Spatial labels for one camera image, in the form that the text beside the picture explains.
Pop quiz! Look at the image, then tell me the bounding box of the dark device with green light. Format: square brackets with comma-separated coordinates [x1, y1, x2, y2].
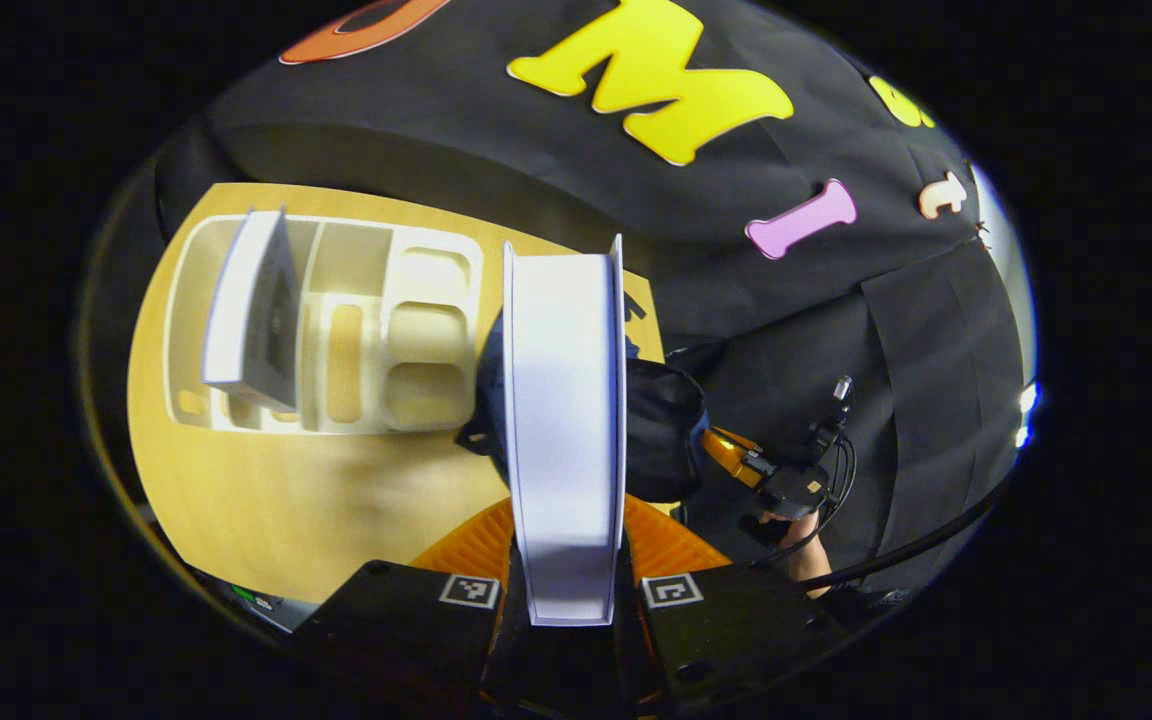
[221, 580, 312, 633]

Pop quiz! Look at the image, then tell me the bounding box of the thin black cable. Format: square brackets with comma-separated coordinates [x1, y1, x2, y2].
[751, 435, 859, 571]

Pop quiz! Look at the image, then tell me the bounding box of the blue schoolbag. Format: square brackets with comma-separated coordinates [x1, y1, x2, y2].
[456, 290, 712, 506]

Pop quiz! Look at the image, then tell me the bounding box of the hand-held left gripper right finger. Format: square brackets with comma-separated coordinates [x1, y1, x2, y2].
[611, 495, 852, 716]

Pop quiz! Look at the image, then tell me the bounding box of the cream plastic bookshelf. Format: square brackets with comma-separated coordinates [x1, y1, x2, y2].
[164, 210, 485, 436]

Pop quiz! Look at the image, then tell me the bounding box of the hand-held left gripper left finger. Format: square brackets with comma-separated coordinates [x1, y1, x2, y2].
[291, 497, 527, 716]

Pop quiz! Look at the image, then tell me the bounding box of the black backdrop cloth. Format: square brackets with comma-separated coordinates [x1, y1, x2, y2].
[86, 0, 1037, 601]

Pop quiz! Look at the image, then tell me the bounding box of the thick black cable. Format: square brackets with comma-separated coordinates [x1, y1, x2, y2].
[796, 495, 1002, 593]

